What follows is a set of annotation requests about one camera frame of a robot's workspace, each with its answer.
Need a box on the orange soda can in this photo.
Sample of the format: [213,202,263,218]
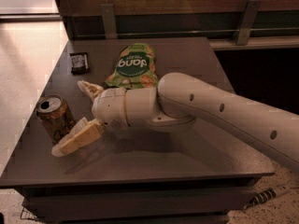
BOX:
[36,94,76,145]

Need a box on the grey cabinet table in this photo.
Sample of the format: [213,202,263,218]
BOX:
[0,37,275,224]

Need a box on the left metal bracket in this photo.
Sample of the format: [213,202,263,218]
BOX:
[101,4,118,39]

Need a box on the metal bracket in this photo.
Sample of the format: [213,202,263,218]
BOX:
[101,4,118,39]
[233,0,262,46]

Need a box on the green snack bag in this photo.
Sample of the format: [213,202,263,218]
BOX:
[106,43,159,90]

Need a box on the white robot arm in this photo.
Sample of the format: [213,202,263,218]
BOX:
[51,73,299,172]

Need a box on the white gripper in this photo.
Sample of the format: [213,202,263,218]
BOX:
[51,80,160,157]

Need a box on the small dark snack packet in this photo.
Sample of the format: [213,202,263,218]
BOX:
[70,52,90,75]

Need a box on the right metal bracket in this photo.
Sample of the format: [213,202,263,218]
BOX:
[233,0,262,46]

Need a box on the striped cable on floor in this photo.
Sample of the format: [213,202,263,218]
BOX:
[243,184,292,210]

